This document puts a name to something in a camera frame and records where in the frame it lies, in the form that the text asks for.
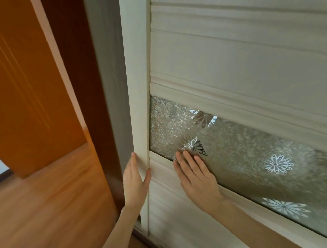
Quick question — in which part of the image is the person's right hand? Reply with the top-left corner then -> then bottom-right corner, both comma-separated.
173,151 -> 225,215

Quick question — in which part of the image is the person's left hand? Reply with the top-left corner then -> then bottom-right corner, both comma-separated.
123,152 -> 152,210

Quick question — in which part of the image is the white wooden wardrobe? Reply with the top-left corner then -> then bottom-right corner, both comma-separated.
41,0 -> 327,248

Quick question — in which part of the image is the wardrobe sliding door floral glass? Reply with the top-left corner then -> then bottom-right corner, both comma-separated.
119,0 -> 327,248

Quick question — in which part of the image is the person's right forearm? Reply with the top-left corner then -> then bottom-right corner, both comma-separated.
209,199 -> 294,248

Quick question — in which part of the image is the orange wooden door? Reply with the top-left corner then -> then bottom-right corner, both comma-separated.
0,0 -> 89,179

